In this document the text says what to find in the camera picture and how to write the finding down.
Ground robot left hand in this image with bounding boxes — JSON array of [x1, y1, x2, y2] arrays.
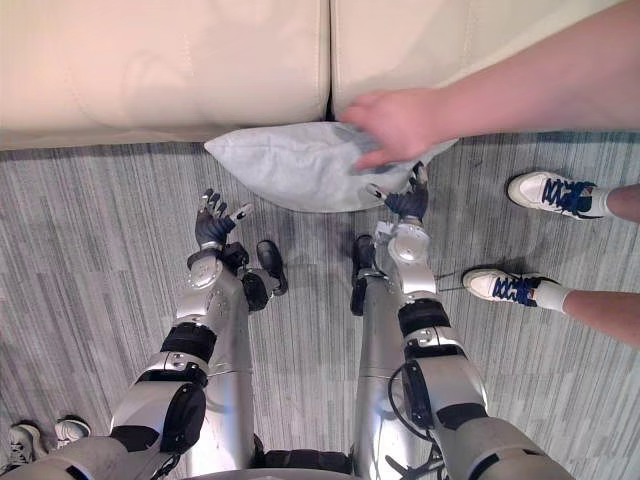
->
[[194, 188, 254, 251]]

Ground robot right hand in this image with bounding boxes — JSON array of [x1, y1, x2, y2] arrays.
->
[[365, 161, 430, 224]]

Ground light grey cushion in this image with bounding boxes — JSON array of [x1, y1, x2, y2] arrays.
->
[[203, 121, 460, 214]]

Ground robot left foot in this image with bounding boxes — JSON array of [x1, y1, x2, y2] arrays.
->
[[255, 240, 290, 296]]

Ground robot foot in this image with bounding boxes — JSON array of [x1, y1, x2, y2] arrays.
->
[[349, 234, 377, 317], [255, 240, 290, 296]]

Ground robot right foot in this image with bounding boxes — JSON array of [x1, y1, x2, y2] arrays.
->
[[349, 234, 377, 317]]

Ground person's hand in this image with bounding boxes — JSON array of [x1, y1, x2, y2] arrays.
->
[[340, 88, 464, 171]]

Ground white sneaker with blue laces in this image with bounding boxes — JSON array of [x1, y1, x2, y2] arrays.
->
[[507, 171, 612, 221], [461, 268, 571, 314]]

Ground cream leather sofa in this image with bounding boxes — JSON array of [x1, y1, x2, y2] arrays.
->
[[0, 0, 640, 151]]

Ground person's leg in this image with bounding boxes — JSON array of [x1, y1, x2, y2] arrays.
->
[[605, 182, 640, 224], [563, 288, 640, 349]]

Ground grey white sneaker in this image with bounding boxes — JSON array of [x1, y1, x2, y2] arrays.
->
[[4, 423, 47, 469], [52, 417, 92, 451]]

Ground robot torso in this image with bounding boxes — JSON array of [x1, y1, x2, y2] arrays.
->
[[189, 434, 451, 480]]

